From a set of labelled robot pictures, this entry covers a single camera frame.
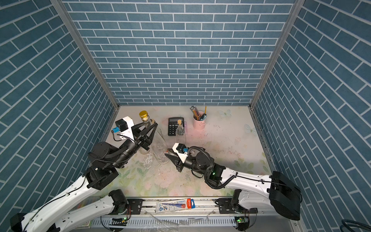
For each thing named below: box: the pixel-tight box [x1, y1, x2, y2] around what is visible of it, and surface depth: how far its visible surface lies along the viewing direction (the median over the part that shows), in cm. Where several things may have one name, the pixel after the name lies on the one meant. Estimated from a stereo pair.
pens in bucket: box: [189, 104, 208, 121], surface depth 101 cm
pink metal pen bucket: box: [192, 111, 207, 131], surface depth 102 cm
